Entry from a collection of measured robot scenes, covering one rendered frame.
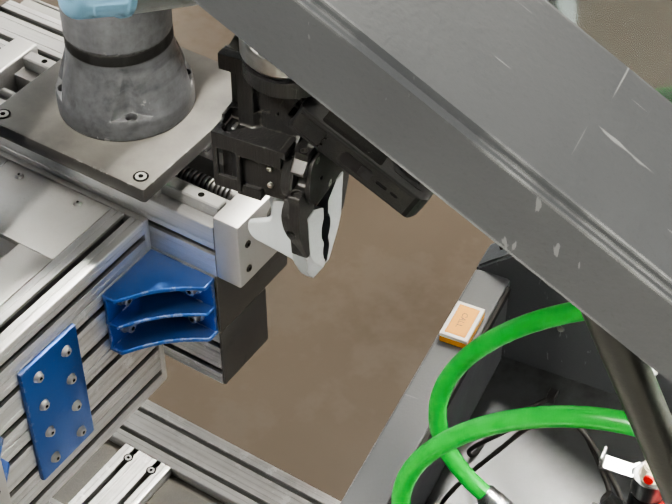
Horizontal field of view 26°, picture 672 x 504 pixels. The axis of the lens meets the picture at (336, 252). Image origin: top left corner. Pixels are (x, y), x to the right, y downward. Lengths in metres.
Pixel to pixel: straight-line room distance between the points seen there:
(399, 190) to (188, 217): 0.56
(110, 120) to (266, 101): 0.52
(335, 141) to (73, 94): 0.59
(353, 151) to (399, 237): 1.94
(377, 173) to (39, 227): 0.66
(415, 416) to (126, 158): 0.42
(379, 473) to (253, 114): 0.43
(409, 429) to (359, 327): 1.40
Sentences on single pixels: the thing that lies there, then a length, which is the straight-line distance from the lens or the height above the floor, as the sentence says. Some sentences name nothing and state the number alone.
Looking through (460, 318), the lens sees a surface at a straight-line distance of 1.48.
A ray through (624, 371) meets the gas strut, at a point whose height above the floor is 1.57.
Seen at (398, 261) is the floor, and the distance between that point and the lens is 2.91.
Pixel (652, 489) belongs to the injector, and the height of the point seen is 1.10.
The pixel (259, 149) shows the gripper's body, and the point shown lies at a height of 1.35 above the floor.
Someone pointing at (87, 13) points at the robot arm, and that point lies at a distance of 0.96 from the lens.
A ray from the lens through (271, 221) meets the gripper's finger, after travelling 1.12.
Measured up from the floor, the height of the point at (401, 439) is 0.95.
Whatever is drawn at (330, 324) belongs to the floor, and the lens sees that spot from 2.79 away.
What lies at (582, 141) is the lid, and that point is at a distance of 0.54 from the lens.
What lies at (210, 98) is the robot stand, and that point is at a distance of 1.62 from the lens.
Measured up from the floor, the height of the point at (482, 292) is 0.95.
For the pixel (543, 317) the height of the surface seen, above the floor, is 1.33.
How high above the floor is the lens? 2.03
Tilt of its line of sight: 44 degrees down
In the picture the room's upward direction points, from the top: straight up
